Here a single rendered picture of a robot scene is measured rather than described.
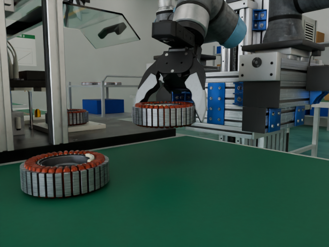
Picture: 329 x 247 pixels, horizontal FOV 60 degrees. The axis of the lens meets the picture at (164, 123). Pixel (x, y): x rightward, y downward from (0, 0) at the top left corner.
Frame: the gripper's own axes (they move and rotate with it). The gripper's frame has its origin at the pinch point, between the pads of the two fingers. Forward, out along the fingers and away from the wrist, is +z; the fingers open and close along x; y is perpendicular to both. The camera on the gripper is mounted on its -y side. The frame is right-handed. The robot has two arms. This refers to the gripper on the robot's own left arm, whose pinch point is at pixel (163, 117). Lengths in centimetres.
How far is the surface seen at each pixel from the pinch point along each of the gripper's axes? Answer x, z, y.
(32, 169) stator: 6.9, 14.8, -17.0
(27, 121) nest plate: 53, -3, 16
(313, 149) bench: -43, -107, 326
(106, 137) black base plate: 17.0, 2.0, 8.4
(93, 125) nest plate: 27.0, -3.0, 14.8
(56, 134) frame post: 21.1, 5.6, -2.0
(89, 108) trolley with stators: 220, -103, 225
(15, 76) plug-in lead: 37.9, -7.0, -3.3
